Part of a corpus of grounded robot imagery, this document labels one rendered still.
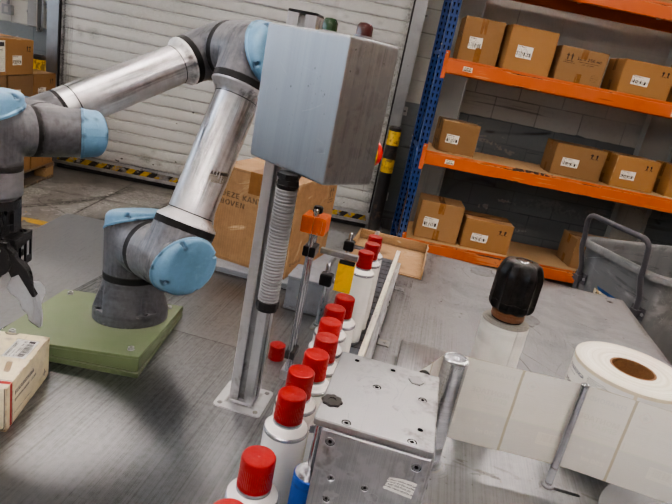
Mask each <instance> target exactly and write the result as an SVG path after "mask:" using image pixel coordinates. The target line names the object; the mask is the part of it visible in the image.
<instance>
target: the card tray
mask: <svg viewBox="0 0 672 504"><path fill-rule="evenodd" d="M375 232H376V231H372V230H368V229H364V228H360V230H359V231H358V233H357V234H356V235H355V237H354V238H353V240H354V241H355V245H358V246H362V247H365V243H366V242H367V241H368V237H369V235H370V234H375ZM379 236H381V237H382V238H383V240H382V245H381V249H380V253H381V255H382V256H383V258H386V259H390V260H394V257H395V254H396V252H397V250H398V251H400V256H399V259H398V263H401V265H400V268H399V273H398V274H399V275H403V276H407V277H411V278H415V279H419V280H421V278H422V274H423V270H424V266H425V261H426V255H427V250H428V245H429V244H426V243H421V242H417V241H413V240H409V239H405V238H401V237H397V236H393V235H389V234H384V233H379Z"/></svg>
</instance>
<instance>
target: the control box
mask: <svg viewBox="0 0 672 504"><path fill-rule="evenodd" d="M397 57H398V48H397V47H396V46H394V45H390V44H386V43H382V42H378V41H374V40H370V39H366V38H362V37H358V36H354V35H349V34H343V33H336V32H330V31H324V30H318V29H311V28H305V27H299V26H292V25H286V24H280V23H274V22H272V23H269V26H268V33H267V40H266V47H265V54H264V61H263V68H262V74H261V81H260V88H259V95H258V102H257V109H256V116H255V123H254V130H253V137H252V144H251V151H250V153H251V155H253V156H255V157H258V158H260V159H262V160H265V161H267V162H269V163H272V164H274V165H276V166H279V167H281V168H284V169H286V170H288V171H291V172H293V173H295V174H298V175H300V176H302V177H305V178H307V179H309V180H312V181H314V182H316V183H319V184H321V185H368V184H369V183H370V181H371V178H372V174H373V169H374V165H375V163H376V160H377V156H378V146H379V141H380V136H381V132H382V127H383V123H384V118H385V113H386V109H387V104H388V99H389V95H390V90H391V85H392V81H393V76H394V71H395V67H396V62H397Z"/></svg>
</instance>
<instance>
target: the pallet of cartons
mask: <svg viewBox="0 0 672 504"><path fill-rule="evenodd" d="M33 47H34V40H30V39H25V38H20V37H16V36H10V35H5V34H0V87H3V88H9V89H13V90H17V91H19V92H21V93H22V94H23V95H24V96H28V97H31V96H34V95H37V94H39V93H42V92H45V91H48V90H50V89H53V88H55V87H56V73H52V72H47V71H42V70H37V69H33ZM53 164H54V161H52V157H24V173H27V172H30V171H33V170H34V176H31V177H28V178H26V179H24V188H26V187H29V186H31V185H33V184H36V183H38V182H41V181H43V180H46V179H48V178H51V177H53V167H54V166H53Z"/></svg>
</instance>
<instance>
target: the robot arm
mask: <svg viewBox="0 0 672 504"><path fill-rule="evenodd" d="M269 23H272V22H266V21H264V20H254V21H247V20H219V21H215V22H211V23H208V24H206V25H203V26H201V27H198V28H196V29H193V30H191V31H188V32H186V33H183V34H181V35H178V36H176V37H173V38H171V39H170V40H169V42H168V45H167V46H165V47H162V48H160V49H157V50H154V51H152V52H149V53H146V54H144V55H141V56H138V57H136V58H133V59H130V60H128V61H125V62H122V63H120V64H117V65H114V66H112V67H109V68H106V69H104V70H101V71H98V72H96V73H93V74H90V75H88V76H85V77H82V78H80V79H77V80H74V81H72V82H69V83H66V84H64V85H61V86H58V87H56V88H53V89H50V90H48V91H45V92H42V93H39V94H37V95H34V96H31V97H28V96H24V95H23V94H22V93H21V92H19V91H17V90H13V89H9V88H3V87H0V277H1V276H2V275H4V274H6V273H7V272H9V274H10V277H12V278H11V279H10V281H9V283H8V285H7V289H8V290H9V292H10V293H11V294H12V295H13V296H15V297H16V298H17V299H18V300H19V301H20V305H21V308H22V309H23V310H24V311H25V312H26V313H27V316H28V319H29V321H30V322H31V323H32V324H34V325H35V326H37V327H38V328H40V327H41V326H42V324H43V310H42V305H41V303H42V300H43V298H44V295H45V292H46V291H45V287H44V286H43V284H42V283H41V282H39V281H33V274H32V271H31V268H30V266H29V265H28V262H29V261H31V260H32V231H33V229H26V228H22V227H21V215H22V195H23V194H24V157H80V159H83V158H84V157H98V156H100V155H102V154H103V153H104V152H105V150H106V148H107V145H108V126H107V123H106V120H105V118H104V117H107V116H109V115H111V114H114V113H116V112H118V111H121V110H123V109H126V108H128V107H130V106H133V105H135V104H137V103H140V102H142V101H144V100H147V99H149V98H151V97H154V96H156V95H158V94H161V93H163V92H165V91H168V90H170V89H173V88H175V87H177V86H180V85H182V84H184V83H185V84H187V85H189V86H193V85H196V84H198V83H200V82H204V81H209V80H213V83H214V85H215V92H214V94H213V96H212V99H211V101H210V104H209V106H208V109H207V111H206V114H205V116H204V119H203V121H202V124H201V126H200V128H199V131H198V133H197V136H196V138H195V141H194V143H193V146H192V148H191V151H190V153H189V156H188V158H187V160H186V163H185V165H184V168H183V170H182V173H181V175H180V178H179V180H178V183H177V185H176V187H175V190H174V192H173V195H172V197H171V200H170V202H169V205H168V206H166V207H164V208H162V209H153V208H117V209H112V210H109V211H108V212H107V213H106V215H105V222H104V226H103V229H104V243H103V269H102V282H101V284H100V287H99V289H98V292H97V294H96V296H95V299H94V301H93V304H92V318H93V319H94V320H95V321H96V322H97V323H99V324H101V325H104V326H108V327H112V328H119V329H141V328H148V327H152V326H156V325H158V324H161V323H162V322H164V321H165V320H166V319H167V316H168V304H167V301H166V297H165V293H164V292H167V293H170V294H173V295H187V294H191V293H193V292H194V291H196V290H199V289H200V288H202V287H203V286H204V285H205V284H206V283H207V282H208V281H209V279H210V278H211V276H212V275H213V273H214V270H215V267H216V262H217V257H216V256H215V253H216V252H215V250H214V248H213V246H212V245H211V244H212V242H213V239H214V237H215V234H216V233H215V230H214V228H213V226H212V220H213V218H214V215H215V213H216V210H217V208H218V205H219V203H220V200H221V198H222V195H223V193H224V190H225V188H226V185H227V183H228V180H229V178H230V175H231V173H232V170H233V168H234V165H235V163H236V160H237V158H238V155H239V153H240V150H241V148H242V145H243V143H244V140H245V138H246V136H247V133H248V131H249V128H250V126H251V123H252V121H253V118H254V116H255V113H256V109H257V102H258V95H259V88H260V81H261V74H262V68H263V61H264V54H265V47H266V40H267V33H268V26H269ZM23 232H25V233H23ZM27 241H29V254H28V255H27ZM23 245H24V249H21V247H22V246H23ZM23 255H24V260H22V259H21V256H23Z"/></svg>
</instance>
